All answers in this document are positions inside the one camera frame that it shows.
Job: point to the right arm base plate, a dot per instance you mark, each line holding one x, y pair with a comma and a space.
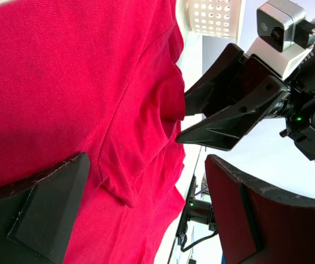
197, 211

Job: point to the red t shirt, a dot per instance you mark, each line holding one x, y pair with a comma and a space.
98, 77

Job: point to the white plastic basket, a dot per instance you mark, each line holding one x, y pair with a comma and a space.
216, 18

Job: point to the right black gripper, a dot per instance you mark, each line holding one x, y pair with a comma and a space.
293, 98

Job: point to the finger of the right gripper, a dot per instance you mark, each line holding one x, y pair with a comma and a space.
210, 93

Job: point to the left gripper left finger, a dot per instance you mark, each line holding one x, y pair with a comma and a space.
37, 213

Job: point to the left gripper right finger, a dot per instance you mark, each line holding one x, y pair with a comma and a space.
259, 222

